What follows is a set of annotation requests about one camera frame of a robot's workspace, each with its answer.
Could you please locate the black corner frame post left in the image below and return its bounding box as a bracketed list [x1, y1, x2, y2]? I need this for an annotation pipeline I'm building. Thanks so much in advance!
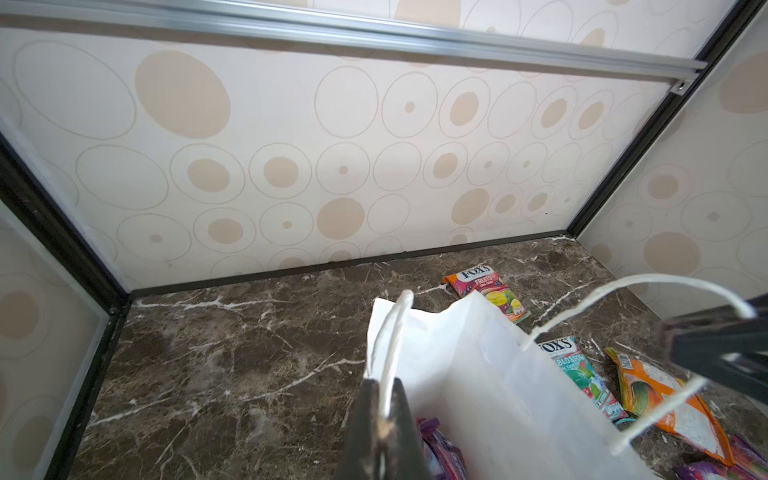
[1, 135, 129, 479]

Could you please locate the Fox's mint blossom candy bag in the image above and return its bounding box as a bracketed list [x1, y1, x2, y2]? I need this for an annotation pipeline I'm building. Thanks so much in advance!
[538, 337, 633, 425]

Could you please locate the orange Fox's candy bag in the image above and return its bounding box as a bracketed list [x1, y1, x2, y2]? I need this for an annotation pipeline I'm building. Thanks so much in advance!
[604, 346, 736, 468]

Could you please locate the black corner frame post right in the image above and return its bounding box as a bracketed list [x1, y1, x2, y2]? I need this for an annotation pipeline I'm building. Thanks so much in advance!
[566, 0, 767, 238]

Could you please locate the silver aluminium back rail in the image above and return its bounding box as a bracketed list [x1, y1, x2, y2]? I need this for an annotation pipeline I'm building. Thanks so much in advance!
[1, 1, 708, 95]

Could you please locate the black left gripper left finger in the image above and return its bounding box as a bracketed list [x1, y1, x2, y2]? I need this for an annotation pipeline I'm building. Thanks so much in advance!
[333, 379, 432, 480]

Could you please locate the black corner frame post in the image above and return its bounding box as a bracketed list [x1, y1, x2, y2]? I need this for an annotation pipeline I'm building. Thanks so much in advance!
[566, 0, 767, 238]
[1, 135, 129, 479]

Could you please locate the white paper bag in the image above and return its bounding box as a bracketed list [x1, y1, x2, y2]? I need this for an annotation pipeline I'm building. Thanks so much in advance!
[364, 277, 757, 479]

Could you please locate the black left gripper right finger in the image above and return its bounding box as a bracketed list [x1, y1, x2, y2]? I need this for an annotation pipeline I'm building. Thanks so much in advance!
[662, 295, 767, 404]

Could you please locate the Fox's fruits candy bag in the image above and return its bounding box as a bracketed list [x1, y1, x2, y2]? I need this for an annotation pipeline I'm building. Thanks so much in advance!
[442, 265, 529, 323]

